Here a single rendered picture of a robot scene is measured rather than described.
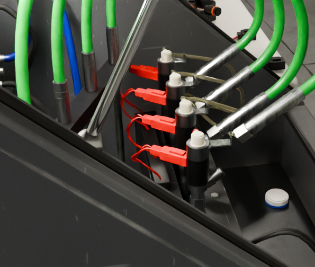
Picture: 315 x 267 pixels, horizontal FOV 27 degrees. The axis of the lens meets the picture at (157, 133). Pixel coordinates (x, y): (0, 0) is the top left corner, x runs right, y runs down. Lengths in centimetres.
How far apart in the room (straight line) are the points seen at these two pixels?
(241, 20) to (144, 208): 108
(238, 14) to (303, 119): 41
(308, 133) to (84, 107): 41
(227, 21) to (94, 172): 109
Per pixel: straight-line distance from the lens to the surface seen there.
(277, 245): 108
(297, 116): 117
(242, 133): 81
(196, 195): 85
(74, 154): 40
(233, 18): 148
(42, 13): 106
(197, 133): 81
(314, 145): 110
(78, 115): 88
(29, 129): 38
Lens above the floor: 154
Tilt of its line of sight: 32 degrees down
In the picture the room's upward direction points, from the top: 2 degrees counter-clockwise
